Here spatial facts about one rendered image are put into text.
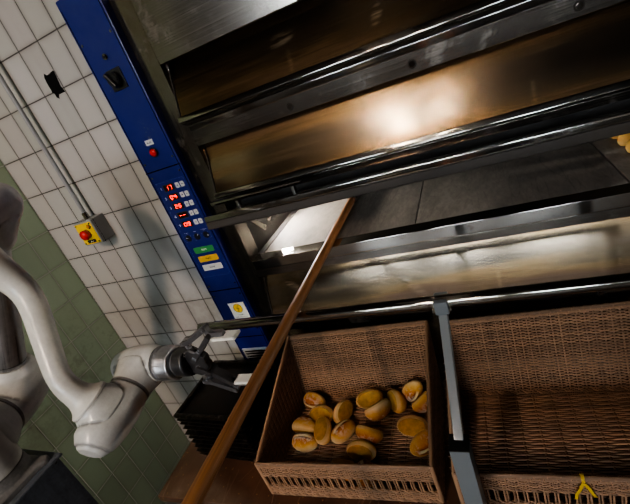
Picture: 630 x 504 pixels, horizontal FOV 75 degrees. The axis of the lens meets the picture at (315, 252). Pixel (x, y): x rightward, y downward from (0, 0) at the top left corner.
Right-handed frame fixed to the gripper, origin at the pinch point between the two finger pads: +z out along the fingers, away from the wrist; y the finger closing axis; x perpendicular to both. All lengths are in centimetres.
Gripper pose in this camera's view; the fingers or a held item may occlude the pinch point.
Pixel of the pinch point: (245, 357)
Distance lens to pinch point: 101.4
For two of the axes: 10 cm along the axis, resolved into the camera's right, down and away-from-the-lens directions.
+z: 9.0, -1.6, -4.0
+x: -2.8, 4.9, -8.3
